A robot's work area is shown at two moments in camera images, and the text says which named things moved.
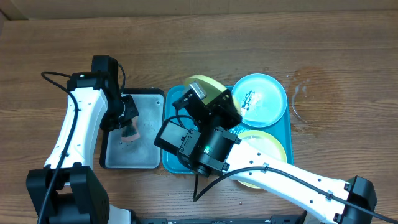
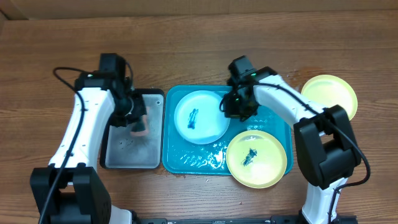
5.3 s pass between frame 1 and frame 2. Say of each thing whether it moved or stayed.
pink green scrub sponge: moved
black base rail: stayed
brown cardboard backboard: stayed
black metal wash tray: stayed
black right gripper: moved
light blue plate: moved
